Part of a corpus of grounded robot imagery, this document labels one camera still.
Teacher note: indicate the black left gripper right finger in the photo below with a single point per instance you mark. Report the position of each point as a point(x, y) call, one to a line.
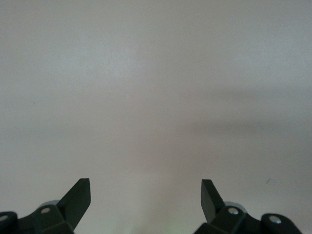
point(209, 202)

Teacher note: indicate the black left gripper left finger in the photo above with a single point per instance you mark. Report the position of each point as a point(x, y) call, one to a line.
point(75, 202)

